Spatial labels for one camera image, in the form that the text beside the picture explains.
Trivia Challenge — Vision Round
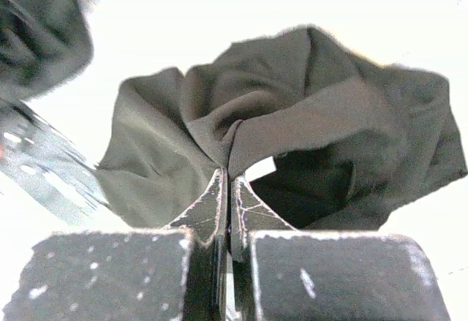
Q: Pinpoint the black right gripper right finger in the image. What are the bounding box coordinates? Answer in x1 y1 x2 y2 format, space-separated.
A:
230 176 450 320

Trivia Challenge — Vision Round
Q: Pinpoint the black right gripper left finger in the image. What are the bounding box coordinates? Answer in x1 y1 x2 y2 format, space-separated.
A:
1 170 227 320

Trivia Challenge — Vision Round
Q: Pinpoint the black shirt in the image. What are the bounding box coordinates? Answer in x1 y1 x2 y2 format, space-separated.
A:
1 0 93 103
96 27 467 230

